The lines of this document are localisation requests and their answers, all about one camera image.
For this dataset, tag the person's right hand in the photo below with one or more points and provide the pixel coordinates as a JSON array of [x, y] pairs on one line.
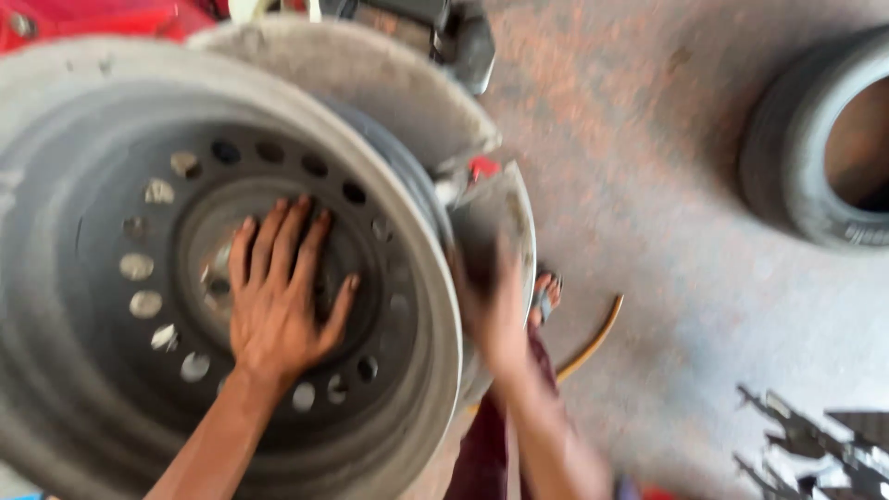
[[496, 326]]

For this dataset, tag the grey steel wheel rim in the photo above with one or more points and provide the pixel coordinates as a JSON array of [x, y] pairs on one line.
[[104, 291]]

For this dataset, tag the heap of dark metal scraps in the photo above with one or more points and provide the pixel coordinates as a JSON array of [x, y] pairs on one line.
[[826, 444]]

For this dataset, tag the black machine part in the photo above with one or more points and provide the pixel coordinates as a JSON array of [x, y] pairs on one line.
[[458, 41]]

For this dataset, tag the small red clip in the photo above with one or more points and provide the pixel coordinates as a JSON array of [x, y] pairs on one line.
[[483, 166]]

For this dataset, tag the black rubber tyre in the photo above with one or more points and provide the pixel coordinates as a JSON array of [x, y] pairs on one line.
[[785, 153]]

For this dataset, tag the red machine body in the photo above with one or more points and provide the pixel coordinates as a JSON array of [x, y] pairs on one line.
[[90, 19]]

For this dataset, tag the person's right fingers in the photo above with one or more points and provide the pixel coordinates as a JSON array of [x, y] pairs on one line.
[[496, 274]]

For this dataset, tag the person's left hand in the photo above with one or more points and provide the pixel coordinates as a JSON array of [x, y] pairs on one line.
[[274, 326]]

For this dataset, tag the person's foot in sandal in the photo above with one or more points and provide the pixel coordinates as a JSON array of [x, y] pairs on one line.
[[545, 295]]

